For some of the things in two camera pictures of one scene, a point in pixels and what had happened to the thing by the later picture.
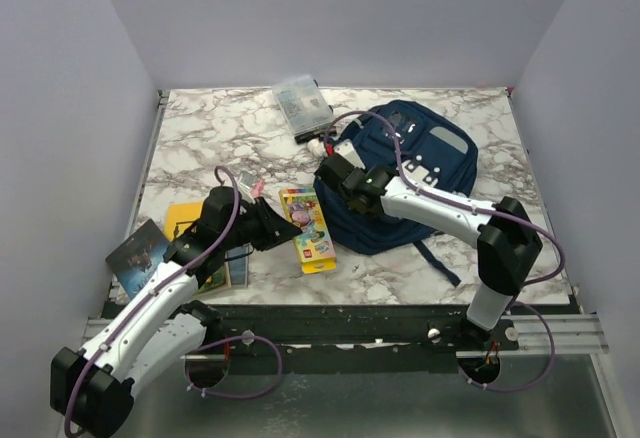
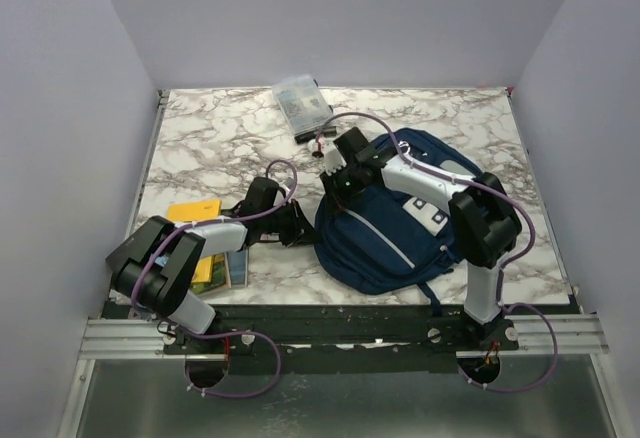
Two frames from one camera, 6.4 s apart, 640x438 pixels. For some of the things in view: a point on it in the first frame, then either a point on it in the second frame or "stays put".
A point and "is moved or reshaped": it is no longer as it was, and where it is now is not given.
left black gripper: x=275 y=230 -> x=306 y=233
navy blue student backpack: x=409 y=142 is moved or reshaped
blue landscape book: x=238 y=269 stays put
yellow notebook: x=180 y=217 stays put
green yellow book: x=219 y=280 stays put
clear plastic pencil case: x=303 y=106 stays put
